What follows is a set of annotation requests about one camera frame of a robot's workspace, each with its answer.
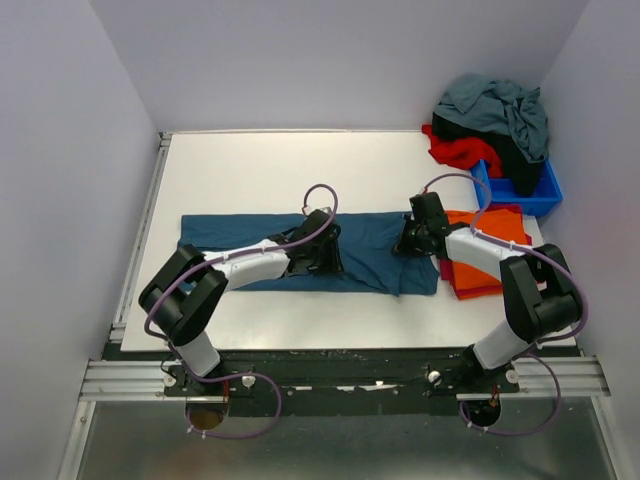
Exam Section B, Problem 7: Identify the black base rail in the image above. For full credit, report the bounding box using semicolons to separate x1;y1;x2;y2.
164;348;519;417

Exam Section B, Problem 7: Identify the grey-teal crumpled t-shirt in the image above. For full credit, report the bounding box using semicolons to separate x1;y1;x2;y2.
434;73;549;163

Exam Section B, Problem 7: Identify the orange folded t-shirt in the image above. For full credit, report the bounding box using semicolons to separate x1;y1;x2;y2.
439;208;534;301

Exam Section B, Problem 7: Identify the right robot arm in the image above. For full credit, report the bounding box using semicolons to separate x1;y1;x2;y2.
393;192;587;392

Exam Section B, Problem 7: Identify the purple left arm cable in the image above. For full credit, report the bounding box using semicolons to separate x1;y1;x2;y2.
143;183;284;441

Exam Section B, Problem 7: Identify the teal blue t-shirt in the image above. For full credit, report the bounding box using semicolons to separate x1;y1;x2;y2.
177;212;439;296

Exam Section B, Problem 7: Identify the black t-shirt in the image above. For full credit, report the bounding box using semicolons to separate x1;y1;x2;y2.
430;113;542;197

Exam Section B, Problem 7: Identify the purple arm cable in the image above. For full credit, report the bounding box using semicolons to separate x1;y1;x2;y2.
417;173;590;437
143;183;284;441

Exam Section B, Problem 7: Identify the blue plastic bin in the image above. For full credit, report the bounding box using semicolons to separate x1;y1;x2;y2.
468;157;564;217

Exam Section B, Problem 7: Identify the red t-shirt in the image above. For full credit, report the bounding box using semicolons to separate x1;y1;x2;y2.
422;124;504;178

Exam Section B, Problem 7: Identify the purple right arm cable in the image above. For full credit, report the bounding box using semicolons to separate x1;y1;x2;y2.
417;173;590;437

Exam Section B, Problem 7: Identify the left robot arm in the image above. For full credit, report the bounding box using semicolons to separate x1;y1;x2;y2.
138;209;343;395

